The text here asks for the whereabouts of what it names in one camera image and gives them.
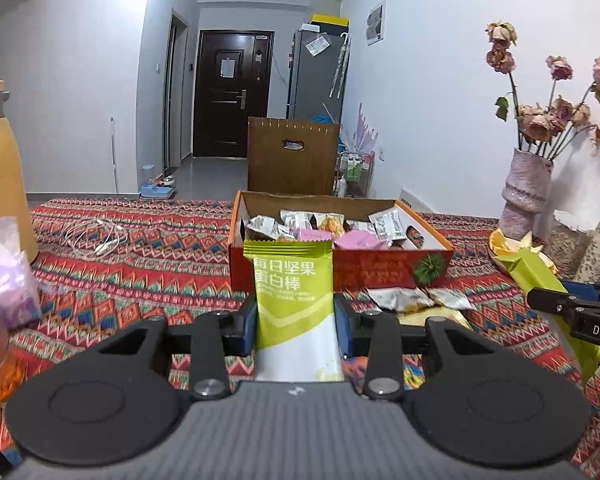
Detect green snack bar packet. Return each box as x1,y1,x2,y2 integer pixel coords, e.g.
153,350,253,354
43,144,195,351
492,249,600,385

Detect white green snack packet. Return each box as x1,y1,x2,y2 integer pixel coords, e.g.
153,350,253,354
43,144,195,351
244,240,343,382

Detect pink snack packet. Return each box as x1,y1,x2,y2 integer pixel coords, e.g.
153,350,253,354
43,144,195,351
298,229,389,250

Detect white printed snack packet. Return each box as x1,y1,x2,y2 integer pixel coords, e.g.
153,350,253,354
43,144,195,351
368,206,406,242

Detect clear snack packet right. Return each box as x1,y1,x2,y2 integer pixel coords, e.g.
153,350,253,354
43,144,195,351
367,287,434,313

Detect red cardboard box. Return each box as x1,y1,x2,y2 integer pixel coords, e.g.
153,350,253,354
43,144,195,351
226,188,456,295

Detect bowl of orange peels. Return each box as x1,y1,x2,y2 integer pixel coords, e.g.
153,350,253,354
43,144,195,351
488,229,558,275

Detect clear orange cracker packet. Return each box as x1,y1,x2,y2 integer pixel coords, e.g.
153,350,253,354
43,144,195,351
313,212,346,240

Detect white packet in box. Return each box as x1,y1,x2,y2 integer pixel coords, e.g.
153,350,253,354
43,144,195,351
246,214,280,240

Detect pink ribbed vase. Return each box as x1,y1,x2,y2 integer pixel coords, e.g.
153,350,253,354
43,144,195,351
498,148,554,240

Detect patterned red tablecloth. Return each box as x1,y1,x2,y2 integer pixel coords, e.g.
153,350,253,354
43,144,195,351
0,197,600,480

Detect storage rack with items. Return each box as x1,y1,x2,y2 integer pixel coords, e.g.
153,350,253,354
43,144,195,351
332,103,379,198

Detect dried pink roses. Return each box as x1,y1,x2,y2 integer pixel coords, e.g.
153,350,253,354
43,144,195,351
484,20,600,162

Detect brown cardboard chair back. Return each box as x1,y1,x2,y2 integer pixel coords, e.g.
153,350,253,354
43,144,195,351
248,117,339,195

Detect dark entrance door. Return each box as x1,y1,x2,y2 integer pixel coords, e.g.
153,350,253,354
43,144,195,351
193,29,274,158

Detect grey refrigerator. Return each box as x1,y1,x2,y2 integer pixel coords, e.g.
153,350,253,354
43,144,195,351
286,29,348,124

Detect white earphone cable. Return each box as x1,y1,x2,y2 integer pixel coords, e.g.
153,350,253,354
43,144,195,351
61,216,129,260

